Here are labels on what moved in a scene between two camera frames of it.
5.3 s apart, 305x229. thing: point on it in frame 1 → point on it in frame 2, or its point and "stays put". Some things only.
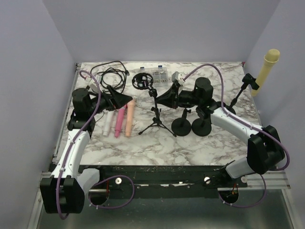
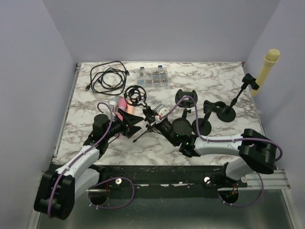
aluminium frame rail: [274, 180] stays put
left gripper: [118, 100] → [127, 130]
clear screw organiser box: [159, 74] stays put
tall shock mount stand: [144, 81] → [136, 95]
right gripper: [170, 97] → [152, 121]
